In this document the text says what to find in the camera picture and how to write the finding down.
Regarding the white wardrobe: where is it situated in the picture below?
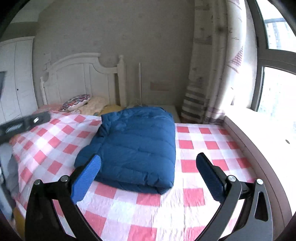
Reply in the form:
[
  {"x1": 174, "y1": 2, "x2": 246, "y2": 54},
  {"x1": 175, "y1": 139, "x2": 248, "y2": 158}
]
[{"x1": 1, "y1": 37, "x2": 38, "y2": 123}]

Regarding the cream fluffy pillow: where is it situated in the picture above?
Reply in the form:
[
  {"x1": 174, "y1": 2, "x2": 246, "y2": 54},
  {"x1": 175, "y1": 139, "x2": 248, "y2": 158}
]
[{"x1": 79, "y1": 96, "x2": 108, "y2": 115}]

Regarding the dark framed window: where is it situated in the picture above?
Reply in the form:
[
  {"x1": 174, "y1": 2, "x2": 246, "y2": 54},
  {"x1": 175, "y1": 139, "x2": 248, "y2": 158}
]
[{"x1": 247, "y1": 1, "x2": 295, "y2": 115}]

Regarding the wall socket panel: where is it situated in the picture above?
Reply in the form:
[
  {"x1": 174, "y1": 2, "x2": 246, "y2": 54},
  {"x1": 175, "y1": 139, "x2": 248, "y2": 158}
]
[{"x1": 150, "y1": 82, "x2": 170, "y2": 92}]

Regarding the white wooden headboard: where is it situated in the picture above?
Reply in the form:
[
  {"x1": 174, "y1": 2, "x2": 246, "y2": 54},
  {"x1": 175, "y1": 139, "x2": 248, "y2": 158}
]
[{"x1": 40, "y1": 53, "x2": 127, "y2": 108}]

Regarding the yellow pillow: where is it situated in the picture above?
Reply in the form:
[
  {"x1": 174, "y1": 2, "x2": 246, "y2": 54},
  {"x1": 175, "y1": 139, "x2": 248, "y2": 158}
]
[{"x1": 99, "y1": 105, "x2": 123, "y2": 116}]

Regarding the pink white checkered bed sheet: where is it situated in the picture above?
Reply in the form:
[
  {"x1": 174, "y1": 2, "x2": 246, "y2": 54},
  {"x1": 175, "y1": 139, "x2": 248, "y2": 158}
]
[{"x1": 11, "y1": 112, "x2": 255, "y2": 240}]

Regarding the printed striped curtain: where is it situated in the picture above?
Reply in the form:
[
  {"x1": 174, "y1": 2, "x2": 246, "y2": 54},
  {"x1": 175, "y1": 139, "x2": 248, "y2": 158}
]
[{"x1": 181, "y1": 1, "x2": 257, "y2": 125}]

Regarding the paper notice on wall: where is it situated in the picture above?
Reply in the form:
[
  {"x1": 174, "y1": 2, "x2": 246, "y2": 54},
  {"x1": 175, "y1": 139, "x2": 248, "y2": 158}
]
[{"x1": 43, "y1": 52, "x2": 51, "y2": 71}]

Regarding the patterned colourful pillow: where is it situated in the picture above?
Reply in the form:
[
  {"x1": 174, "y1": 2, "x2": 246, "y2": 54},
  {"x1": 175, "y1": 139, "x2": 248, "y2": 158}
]
[{"x1": 60, "y1": 94, "x2": 91, "y2": 112}]

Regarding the blue quilted puffer jacket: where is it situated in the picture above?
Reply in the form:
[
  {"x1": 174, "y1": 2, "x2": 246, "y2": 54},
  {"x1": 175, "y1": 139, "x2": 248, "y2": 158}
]
[{"x1": 74, "y1": 107, "x2": 176, "y2": 195}]

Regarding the white nightstand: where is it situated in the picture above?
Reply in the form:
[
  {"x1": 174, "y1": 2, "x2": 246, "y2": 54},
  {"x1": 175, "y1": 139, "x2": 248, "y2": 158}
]
[{"x1": 128, "y1": 104, "x2": 181, "y2": 123}]

